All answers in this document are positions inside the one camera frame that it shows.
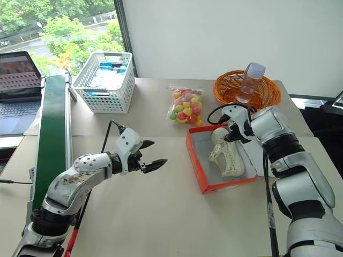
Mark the green conveyor belt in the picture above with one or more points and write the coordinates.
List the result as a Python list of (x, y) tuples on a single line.
[(52, 134)]

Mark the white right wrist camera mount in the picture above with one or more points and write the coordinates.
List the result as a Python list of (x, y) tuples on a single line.
[(238, 115)]

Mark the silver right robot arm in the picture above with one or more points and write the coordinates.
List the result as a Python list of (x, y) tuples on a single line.
[(302, 182)]

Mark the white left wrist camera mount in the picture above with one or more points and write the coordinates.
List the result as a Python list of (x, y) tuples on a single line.
[(128, 139)]

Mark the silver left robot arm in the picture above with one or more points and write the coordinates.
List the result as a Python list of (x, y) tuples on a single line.
[(80, 171)]

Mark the orange cardboard shoebox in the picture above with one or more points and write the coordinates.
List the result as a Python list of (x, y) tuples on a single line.
[(198, 160)]

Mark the blue and white packets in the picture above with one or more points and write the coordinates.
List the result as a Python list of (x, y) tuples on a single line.
[(107, 73)]

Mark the white perforated plastic basket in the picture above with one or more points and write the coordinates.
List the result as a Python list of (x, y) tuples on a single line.
[(107, 101)]

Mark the black window frame post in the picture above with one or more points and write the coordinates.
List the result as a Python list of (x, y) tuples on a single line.
[(126, 37)]

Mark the grey laptop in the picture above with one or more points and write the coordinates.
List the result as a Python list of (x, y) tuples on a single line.
[(16, 93)]

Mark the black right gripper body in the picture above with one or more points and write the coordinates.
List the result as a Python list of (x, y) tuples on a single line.
[(236, 134)]

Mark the clear bottle with lavender cap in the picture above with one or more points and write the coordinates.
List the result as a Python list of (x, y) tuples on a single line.
[(250, 80)]

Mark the bag of colourful candies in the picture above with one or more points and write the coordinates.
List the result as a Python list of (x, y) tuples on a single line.
[(186, 107)]

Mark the white perforated shoe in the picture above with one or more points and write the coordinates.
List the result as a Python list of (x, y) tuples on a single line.
[(230, 163), (220, 134)]

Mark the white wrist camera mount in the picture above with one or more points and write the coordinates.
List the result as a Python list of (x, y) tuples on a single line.
[(128, 139), (238, 115)]

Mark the black side table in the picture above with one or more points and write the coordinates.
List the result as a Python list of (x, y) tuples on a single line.
[(321, 117)]

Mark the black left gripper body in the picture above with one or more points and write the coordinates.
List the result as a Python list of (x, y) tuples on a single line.
[(135, 162)]

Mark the orange wicker basket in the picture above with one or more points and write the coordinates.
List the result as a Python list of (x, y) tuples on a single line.
[(227, 85)]

